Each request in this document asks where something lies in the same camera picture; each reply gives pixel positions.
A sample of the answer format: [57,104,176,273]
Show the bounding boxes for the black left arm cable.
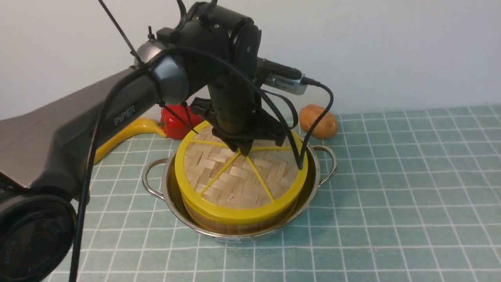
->
[69,0,334,282]

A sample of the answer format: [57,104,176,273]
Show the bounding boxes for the yellow rimmed bamboo steamer basket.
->
[174,119,309,235]

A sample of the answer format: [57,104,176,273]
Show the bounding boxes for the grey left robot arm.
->
[1,0,290,282]

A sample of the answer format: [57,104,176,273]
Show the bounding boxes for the woven bamboo steamer lid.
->
[174,119,309,224]

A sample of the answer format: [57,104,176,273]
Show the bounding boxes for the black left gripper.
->
[190,74,287,157]

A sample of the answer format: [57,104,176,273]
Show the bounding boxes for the red bell pepper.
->
[158,104,204,140]

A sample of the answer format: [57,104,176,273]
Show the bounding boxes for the stainless steel pot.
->
[142,137,338,242]

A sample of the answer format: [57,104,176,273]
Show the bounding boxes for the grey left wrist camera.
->
[255,58,307,95]

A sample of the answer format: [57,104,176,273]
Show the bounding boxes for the yellow banana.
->
[94,118,167,164]

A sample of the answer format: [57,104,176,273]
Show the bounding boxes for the green checkered tablecloth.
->
[78,105,501,282]

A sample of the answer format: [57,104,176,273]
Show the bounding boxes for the brown potato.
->
[299,104,339,139]

